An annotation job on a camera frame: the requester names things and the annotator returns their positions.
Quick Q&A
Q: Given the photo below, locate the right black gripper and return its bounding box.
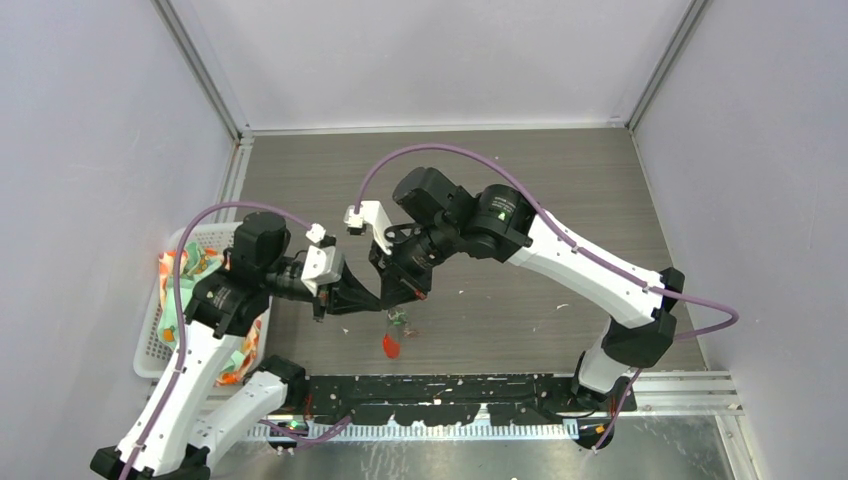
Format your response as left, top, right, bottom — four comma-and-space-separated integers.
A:
368, 218, 459, 307

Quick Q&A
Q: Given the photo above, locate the green tagged key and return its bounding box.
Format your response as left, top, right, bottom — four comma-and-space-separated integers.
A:
387, 309, 408, 327

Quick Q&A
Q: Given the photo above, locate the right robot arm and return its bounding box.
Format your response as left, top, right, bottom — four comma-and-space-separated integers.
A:
345, 167, 685, 411

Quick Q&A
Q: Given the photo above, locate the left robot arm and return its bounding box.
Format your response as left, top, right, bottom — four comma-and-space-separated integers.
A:
90, 212, 381, 479

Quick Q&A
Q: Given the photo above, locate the colourful patterned cloth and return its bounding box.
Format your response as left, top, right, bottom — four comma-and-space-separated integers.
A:
156, 242, 268, 387

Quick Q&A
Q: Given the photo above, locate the white plastic basket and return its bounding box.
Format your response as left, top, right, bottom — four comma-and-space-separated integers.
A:
134, 222, 269, 379

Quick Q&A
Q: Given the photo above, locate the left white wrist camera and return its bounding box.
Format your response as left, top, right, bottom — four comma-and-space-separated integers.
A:
300, 223, 344, 297

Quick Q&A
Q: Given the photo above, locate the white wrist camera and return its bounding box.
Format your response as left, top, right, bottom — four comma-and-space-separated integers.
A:
300, 223, 344, 297
343, 200, 392, 255

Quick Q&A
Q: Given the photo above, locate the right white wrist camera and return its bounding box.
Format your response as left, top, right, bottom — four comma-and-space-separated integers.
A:
343, 200, 392, 255

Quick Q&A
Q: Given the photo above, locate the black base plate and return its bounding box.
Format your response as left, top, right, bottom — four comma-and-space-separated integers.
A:
275, 373, 636, 427

